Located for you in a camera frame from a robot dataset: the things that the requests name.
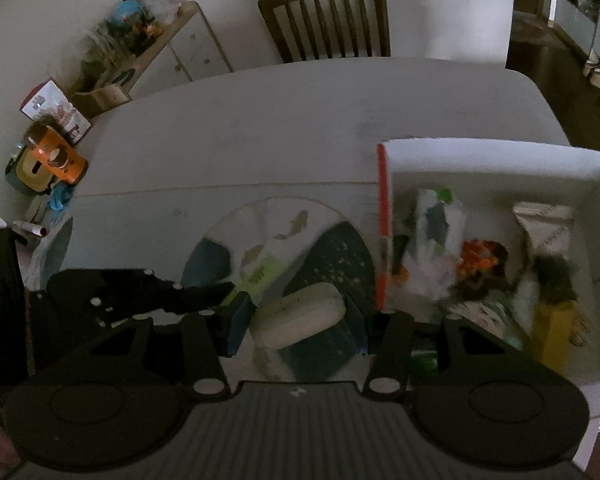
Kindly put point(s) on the wooden holder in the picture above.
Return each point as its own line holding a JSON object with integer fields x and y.
{"x": 102, "y": 100}

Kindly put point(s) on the green patterned packet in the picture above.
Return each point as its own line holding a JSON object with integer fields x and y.
{"x": 490, "y": 322}

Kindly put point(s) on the yellow block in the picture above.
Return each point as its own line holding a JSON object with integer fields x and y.
{"x": 560, "y": 335}

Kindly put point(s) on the brown paper bag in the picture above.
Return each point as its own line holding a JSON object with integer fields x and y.
{"x": 545, "y": 230}

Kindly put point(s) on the white marker pen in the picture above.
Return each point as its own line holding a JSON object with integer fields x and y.
{"x": 30, "y": 228}

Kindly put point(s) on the red white printed carton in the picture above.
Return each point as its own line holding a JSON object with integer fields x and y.
{"x": 55, "y": 105}

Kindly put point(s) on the white oval case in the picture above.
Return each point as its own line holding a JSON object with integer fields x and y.
{"x": 300, "y": 317}

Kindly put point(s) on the orange dark snack packet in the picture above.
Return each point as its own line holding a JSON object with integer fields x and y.
{"x": 482, "y": 260}

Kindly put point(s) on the brown wooden chair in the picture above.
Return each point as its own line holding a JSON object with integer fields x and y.
{"x": 330, "y": 17}

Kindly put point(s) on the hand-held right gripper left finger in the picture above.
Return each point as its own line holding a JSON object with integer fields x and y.
{"x": 237, "y": 327}

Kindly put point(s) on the blue cloth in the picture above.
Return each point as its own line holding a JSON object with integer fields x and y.
{"x": 61, "y": 197}

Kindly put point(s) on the white cardboard box red edges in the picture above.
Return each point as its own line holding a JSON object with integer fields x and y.
{"x": 490, "y": 160}

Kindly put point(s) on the clear plastic bags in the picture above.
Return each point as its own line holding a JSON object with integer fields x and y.
{"x": 150, "y": 15}

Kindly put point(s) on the white green snack packet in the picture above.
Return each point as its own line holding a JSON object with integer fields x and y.
{"x": 437, "y": 230}

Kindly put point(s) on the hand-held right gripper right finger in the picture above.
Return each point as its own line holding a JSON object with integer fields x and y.
{"x": 391, "y": 345}

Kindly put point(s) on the white side cabinet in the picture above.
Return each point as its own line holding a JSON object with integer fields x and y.
{"x": 190, "y": 52}

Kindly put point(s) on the blue globe toy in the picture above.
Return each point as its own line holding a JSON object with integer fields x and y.
{"x": 128, "y": 12}

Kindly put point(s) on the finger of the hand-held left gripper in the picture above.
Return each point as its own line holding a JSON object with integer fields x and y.
{"x": 202, "y": 297}

